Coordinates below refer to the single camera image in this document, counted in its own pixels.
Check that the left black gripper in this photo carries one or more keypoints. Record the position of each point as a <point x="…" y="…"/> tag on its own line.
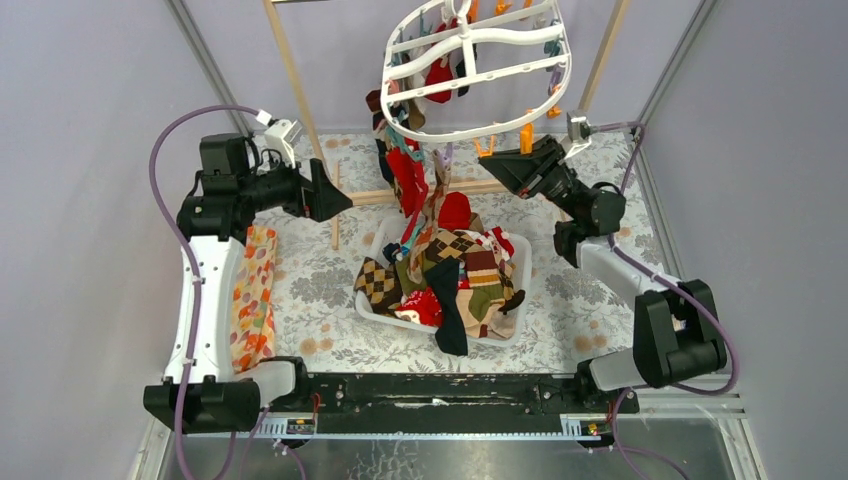
<point x="312" y="189"/>

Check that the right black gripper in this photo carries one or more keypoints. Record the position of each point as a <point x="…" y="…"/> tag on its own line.
<point x="528" y="171"/>

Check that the white round clip hanger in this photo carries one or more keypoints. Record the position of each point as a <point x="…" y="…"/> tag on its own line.
<point x="434" y="50"/>

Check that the dark navy sock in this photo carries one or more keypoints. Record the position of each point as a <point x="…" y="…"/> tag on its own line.
<point x="443" y="279"/>

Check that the red snowflake christmas sock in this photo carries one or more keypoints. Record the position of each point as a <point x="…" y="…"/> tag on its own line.
<point x="421" y="307"/>

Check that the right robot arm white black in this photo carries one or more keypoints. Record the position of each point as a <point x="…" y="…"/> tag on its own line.
<point x="676" y="333"/>

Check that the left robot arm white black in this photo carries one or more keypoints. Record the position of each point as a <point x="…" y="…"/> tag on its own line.
<point x="201" y="392"/>

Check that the white laundry basket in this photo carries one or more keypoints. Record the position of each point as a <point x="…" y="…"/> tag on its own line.
<point x="392" y="226"/>

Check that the red hanging sock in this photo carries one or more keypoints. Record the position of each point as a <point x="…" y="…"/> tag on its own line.
<point x="410" y="186"/>

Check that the red sock behind basket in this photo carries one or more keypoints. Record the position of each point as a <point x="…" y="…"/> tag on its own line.
<point x="455" y="212"/>

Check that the brown argyle sock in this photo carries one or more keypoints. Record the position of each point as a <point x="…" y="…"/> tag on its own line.
<point x="380" y="286"/>

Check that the orange leaf patterned cloth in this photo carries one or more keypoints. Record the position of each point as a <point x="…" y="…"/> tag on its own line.
<point x="252" y="328"/>

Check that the patchwork brown green sock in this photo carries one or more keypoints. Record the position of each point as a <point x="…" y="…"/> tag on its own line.
<point x="487" y="297"/>

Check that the floral grey table mat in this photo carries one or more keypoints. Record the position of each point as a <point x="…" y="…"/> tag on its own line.
<point x="570" y="316"/>

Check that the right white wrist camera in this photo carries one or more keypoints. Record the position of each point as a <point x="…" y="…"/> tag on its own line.
<point x="578" y="134"/>

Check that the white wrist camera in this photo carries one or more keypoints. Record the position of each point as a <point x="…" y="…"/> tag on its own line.
<point x="280" y="135"/>
<point x="578" y="134"/>

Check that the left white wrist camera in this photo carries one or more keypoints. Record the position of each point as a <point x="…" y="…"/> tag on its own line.
<point x="280" y="135"/>

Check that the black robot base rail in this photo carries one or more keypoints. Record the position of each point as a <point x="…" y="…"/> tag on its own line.
<point x="435" y="406"/>

